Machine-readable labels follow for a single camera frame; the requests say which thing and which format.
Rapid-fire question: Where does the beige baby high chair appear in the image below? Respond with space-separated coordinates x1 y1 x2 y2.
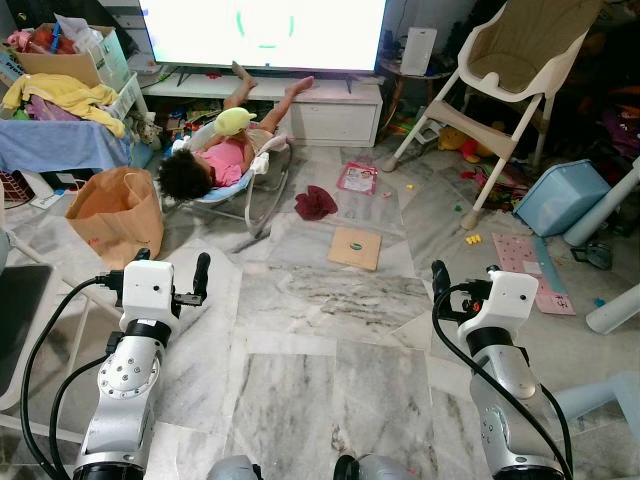
385 0 604 231

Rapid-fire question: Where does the small black floor object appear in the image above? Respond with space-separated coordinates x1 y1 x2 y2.
572 243 614 272

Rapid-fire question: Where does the black seat chair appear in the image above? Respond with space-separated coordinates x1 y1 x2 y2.
0 230 56 411

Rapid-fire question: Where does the small white plastic table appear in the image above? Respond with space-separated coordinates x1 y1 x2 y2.
563 175 640 336

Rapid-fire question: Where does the short black arm cable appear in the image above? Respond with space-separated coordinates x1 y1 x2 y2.
48 355 109 479
540 385 574 471

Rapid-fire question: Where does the blue cloth cover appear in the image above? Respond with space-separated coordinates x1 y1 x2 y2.
0 118 136 173

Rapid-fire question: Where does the white plastic basket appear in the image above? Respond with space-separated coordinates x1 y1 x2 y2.
95 70 151 126

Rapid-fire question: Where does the flat brown cardboard piece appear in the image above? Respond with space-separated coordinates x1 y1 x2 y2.
327 226 383 272

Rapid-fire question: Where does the pale plastic stool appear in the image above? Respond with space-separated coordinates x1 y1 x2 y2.
555 372 640 446

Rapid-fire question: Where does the pink packet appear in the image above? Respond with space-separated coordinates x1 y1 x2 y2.
337 162 379 195

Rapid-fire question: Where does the white upright device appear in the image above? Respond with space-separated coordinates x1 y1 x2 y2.
400 27 438 76

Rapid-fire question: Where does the yellow green plush toy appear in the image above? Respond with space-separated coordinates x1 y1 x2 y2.
213 107 259 138

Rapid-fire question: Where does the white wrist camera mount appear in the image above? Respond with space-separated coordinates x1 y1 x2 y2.
458 270 540 346
120 262 179 323

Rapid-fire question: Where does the brown paper bag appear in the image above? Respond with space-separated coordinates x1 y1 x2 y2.
65 167 166 269

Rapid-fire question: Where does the short black right arm cable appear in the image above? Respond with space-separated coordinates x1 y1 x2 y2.
540 385 574 471

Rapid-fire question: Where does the dark red cloth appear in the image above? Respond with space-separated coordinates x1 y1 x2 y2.
294 185 339 221

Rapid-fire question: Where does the large flat television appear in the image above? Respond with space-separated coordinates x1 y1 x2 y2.
140 0 389 73

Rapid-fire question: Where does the white television cabinet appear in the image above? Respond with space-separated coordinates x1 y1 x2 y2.
140 70 386 149

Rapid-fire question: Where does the short black left arm cable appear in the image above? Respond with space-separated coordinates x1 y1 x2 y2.
48 355 109 479

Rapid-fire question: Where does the pink patterned sheet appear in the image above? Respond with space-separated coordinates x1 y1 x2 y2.
492 233 578 317

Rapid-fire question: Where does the grey right robot leg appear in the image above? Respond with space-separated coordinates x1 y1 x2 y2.
335 454 416 480

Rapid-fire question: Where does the grey robot leg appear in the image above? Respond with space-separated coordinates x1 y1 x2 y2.
335 454 416 480
205 455 263 480

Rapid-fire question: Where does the child in pink top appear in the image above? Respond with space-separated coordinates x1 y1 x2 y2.
158 62 316 201

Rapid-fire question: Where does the yellow towel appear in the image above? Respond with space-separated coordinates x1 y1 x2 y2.
2 73 126 138

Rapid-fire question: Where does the yellow orange plush toy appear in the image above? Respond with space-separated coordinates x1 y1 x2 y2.
437 127 481 163

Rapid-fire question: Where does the long black left arm cable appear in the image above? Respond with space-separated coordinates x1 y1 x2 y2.
18 270 123 480

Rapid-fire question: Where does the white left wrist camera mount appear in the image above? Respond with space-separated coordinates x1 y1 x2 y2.
120 262 179 323

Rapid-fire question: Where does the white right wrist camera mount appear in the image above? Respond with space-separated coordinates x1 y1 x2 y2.
458 270 540 346

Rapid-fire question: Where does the blue plastic bin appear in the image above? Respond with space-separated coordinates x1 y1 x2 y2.
514 160 613 238

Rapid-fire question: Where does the grey left robot leg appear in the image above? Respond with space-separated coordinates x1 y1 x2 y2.
205 455 263 480

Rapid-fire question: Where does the cardboard box with clutter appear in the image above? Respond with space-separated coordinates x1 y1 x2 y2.
5 22 131 91

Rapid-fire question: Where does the baby bouncer seat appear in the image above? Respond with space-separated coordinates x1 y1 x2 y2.
165 128 294 239

